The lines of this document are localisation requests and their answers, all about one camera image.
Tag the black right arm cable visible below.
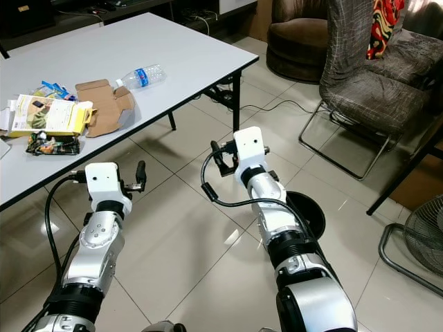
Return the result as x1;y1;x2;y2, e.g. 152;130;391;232
201;160;314;230

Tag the white cabinet panel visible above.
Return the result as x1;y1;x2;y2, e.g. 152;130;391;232
219;0;257;16

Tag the brown wooden box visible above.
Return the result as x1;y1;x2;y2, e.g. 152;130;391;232
391;159;443;212

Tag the black round rubbish bin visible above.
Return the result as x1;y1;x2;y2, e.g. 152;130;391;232
284;192;327;237

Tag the grey robot leg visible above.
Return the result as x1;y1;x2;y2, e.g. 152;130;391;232
141;320;188;332

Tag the red patterned cloth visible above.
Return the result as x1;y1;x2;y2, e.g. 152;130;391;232
367;0;406;59

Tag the white table with black legs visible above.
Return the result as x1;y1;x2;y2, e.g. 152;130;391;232
0;12;260;212

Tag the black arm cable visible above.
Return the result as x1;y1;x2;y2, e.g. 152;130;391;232
201;160;314;230
45;172;89;332

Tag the grey metal floor fan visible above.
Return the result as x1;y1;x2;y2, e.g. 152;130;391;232
378;194;443;299

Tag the black power strip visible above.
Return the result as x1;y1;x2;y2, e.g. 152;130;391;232
204;84;239;108

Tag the clear plastic water bottle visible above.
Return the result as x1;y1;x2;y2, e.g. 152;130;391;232
116;64;167;91

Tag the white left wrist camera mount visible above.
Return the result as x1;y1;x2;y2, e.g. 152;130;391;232
84;163;134;214

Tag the blue plastic snack wrapper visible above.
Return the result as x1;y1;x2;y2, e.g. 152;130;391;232
33;81;77;101

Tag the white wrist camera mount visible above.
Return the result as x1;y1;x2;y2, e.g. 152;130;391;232
84;163;134;214
233;127;269;186

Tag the black low cabinet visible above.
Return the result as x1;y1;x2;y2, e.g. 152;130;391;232
0;0;221;39

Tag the thin black floor cable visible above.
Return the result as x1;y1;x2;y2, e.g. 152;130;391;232
239;98;323;116

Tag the yellow and white cardboard box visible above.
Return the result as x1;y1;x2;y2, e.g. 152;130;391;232
8;94;96;137

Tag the brown flattened cardboard piece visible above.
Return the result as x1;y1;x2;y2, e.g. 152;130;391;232
75;79;136;137

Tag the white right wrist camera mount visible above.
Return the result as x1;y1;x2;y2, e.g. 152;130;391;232
233;127;269;186

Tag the black slanted desk leg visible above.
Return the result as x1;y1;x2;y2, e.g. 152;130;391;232
367;128;443;216

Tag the brown round armchair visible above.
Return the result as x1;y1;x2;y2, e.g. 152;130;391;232
266;0;332;82

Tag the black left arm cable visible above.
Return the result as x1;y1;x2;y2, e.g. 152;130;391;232
45;172;89;332

